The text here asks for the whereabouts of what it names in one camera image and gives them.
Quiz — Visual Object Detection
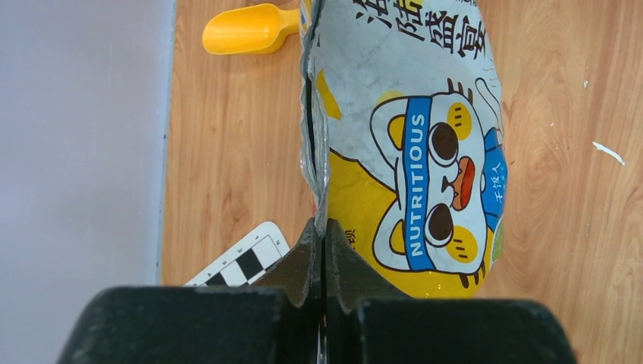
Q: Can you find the checkerboard calibration board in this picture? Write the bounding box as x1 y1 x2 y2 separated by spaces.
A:
185 221 290 287

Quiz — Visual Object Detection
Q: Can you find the yellow plastic scoop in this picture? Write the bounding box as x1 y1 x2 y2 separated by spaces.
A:
202 3 301 55

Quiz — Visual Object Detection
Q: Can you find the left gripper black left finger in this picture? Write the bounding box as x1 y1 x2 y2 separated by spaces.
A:
58 221 321 363

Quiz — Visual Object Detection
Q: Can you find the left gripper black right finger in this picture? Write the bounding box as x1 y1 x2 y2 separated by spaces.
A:
324 219 577 363

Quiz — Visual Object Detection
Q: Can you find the pet food bag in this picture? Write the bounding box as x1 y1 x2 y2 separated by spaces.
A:
300 1 509 298

